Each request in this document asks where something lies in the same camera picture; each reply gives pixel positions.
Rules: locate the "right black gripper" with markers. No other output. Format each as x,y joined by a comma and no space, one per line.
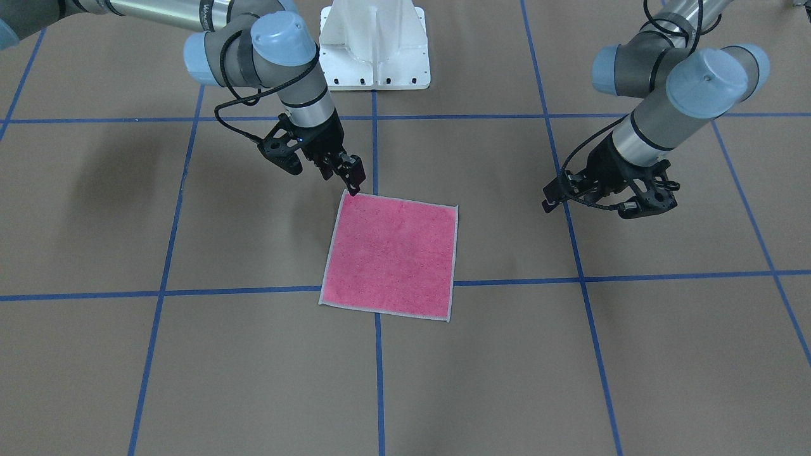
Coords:
327,139

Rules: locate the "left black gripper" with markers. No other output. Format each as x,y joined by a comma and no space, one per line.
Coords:
609,167

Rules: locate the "pink and grey towel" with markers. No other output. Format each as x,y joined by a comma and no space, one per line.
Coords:
392,256

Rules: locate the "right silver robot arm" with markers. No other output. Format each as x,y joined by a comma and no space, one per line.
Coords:
252,48

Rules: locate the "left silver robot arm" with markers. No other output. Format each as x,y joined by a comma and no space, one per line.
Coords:
681,88

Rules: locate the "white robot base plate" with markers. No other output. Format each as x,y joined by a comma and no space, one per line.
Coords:
374,46

